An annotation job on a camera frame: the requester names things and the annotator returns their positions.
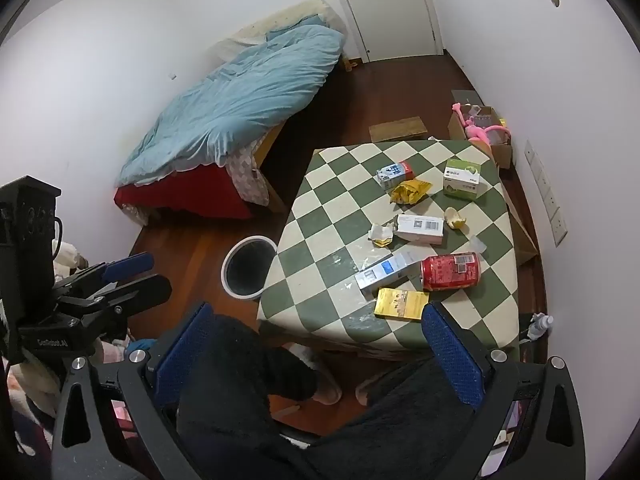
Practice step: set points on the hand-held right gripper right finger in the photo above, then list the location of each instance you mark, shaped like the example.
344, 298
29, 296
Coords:
452, 360

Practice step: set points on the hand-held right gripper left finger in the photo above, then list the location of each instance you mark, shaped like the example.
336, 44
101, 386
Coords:
186, 355

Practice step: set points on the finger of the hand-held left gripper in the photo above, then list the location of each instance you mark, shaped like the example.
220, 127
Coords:
127, 266
145, 290

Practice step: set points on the white round waste bin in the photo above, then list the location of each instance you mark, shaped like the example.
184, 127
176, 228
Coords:
248, 267

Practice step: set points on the yellow fruit peel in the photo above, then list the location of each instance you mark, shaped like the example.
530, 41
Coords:
455, 217

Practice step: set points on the person's left black trouser leg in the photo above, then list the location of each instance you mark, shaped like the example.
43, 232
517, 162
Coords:
235, 385

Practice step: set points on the person's black trouser leg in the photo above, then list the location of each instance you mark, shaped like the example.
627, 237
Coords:
400, 425
235, 385

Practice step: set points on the yellow flat box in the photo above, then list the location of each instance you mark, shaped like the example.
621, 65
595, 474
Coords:
400, 304

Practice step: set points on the person's right black trouser leg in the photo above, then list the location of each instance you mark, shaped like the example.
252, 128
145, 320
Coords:
400, 425

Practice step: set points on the red soda can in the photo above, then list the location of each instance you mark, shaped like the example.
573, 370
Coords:
450, 271

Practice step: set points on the beige slipper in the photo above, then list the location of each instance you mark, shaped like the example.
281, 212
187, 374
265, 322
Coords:
367, 390
325, 380

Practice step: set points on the clear plastic bottle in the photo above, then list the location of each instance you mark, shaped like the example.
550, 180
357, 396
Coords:
541, 325

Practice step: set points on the red bed sheet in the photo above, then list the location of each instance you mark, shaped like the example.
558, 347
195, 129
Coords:
190, 192

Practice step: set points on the long blue white box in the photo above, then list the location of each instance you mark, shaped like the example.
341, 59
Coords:
385, 271

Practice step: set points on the white rectangular box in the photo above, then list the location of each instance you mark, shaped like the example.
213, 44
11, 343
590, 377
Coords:
420, 229

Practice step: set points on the brown paper bag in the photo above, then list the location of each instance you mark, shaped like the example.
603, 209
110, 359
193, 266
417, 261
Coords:
522, 240

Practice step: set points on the crumpled white wrapper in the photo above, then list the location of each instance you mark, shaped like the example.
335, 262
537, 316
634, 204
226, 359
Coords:
381, 234

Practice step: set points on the green checkered tablecloth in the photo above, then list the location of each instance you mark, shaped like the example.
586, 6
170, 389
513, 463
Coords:
345, 260

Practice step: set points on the patterned bed skirt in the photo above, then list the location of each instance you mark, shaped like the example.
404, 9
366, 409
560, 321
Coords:
245, 170

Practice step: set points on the yellow snack wrapper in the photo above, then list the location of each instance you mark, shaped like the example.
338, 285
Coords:
410, 191

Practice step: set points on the green and white box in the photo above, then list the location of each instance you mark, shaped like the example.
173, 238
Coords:
462, 177

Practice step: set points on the blue white milk carton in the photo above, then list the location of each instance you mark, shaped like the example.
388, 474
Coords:
395, 174

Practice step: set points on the open cardboard box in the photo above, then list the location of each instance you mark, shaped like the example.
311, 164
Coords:
500, 155

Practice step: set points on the pink plush toy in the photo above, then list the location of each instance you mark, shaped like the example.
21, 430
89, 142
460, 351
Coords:
475, 130

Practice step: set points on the flat cardboard piece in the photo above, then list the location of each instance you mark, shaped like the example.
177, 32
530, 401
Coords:
397, 129

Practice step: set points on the white mattress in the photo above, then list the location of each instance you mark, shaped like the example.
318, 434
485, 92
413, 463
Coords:
280, 20

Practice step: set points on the white door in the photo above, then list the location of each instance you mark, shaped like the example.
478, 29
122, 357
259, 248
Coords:
390, 10

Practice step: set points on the wooden bed frame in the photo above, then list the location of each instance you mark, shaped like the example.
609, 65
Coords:
272, 160

